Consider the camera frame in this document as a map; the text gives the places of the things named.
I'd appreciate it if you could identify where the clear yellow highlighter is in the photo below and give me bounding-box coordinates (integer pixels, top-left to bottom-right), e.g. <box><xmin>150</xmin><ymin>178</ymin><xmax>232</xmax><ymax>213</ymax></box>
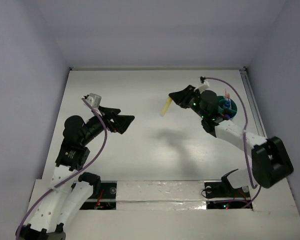
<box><xmin>160</xmin><ymin>97</ymin><xmax>173</xmax><ymax>117</ymax></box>

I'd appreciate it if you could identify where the clear spray bottle blue cap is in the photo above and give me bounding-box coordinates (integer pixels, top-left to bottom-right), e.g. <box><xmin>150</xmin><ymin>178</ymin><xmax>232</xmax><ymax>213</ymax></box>
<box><xmin>223</xmin><ymin>100</ymin><xmax>231</xmax><ymax>109</ymax></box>

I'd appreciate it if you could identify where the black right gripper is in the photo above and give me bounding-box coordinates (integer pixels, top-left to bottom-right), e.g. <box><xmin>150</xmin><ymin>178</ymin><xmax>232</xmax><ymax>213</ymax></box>
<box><xmin>168</xmin><ymin>84</ymin><xmax>207</xmax><ymax>119</ymax></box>

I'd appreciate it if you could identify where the purple cable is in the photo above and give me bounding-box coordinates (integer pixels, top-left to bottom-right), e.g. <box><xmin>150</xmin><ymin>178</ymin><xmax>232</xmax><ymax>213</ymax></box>
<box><xmin>14</xmin><ymin>97</ymin><xmax>108</xmax><ymax>240</ymax></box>
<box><xmin>204</xmin><ymin>76</ymin><xmax>262</xmax><ymax>210</ymax></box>

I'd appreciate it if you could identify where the purple capped black highlighter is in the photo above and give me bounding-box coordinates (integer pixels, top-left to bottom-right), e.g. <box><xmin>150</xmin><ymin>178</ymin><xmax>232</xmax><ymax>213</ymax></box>
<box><xmin>225</xmin><ymin>114</ymin><xmax>233</xmax><ymax>120</ymax></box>

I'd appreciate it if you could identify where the teal round pen holder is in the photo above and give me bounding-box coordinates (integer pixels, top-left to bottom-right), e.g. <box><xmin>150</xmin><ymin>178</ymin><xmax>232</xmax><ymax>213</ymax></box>
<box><xmin>217</xmin><ymin>95</ymin><xmax>238</xmax><ymax>120</ymax></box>

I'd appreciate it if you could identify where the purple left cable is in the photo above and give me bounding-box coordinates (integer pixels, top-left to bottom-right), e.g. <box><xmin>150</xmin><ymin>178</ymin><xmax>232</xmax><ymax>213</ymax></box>
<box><xmin>14</xmin><ymin>97</ymin><xmax>108</xmax><ymax>240</ymax></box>

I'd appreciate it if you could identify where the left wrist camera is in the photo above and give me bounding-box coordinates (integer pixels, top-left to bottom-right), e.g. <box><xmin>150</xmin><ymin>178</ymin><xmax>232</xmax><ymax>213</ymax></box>
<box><xmin>81</xmin><ymin>93</ymin><xmax>102</xmax><ymax>111</ymax></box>

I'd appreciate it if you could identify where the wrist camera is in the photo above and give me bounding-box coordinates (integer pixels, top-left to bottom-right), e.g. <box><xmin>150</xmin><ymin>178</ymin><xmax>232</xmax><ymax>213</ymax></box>
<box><xmin>81</xmin><ymin>93</ymin><xmax>102</xmax><ymax>111</ymax></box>
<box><xmin>193</xmin><ymin>76</ymin><xmax>210</xmax><ymax>93</ymax></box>

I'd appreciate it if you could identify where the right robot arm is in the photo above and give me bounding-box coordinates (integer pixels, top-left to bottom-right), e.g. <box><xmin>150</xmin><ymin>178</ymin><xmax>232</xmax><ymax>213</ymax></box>
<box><xmin>168</xmin><ymin>85</ymin><xmax>294</xmax><ymax>189</ymax></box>

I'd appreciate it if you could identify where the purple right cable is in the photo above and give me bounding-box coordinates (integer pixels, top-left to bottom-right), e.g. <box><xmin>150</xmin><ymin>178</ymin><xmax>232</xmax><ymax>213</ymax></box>
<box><xmin>204</xmin><ymin>76</ymin><xmax>262</xmax><ymax>210</ymax></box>

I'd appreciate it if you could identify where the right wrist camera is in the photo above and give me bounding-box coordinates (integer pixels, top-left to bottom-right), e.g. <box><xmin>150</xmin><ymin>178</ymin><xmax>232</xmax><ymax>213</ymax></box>
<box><xmin>193</xmin><ymin>76</ymin><xmax>210</xmax><ymax>93</ymax></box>

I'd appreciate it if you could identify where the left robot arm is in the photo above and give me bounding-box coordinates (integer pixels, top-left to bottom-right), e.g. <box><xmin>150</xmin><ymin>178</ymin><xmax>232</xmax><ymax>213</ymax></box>
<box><xmin>15</xmin><ymin>107</ymin><xmax>135</xmax><ymax>240</ymax></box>

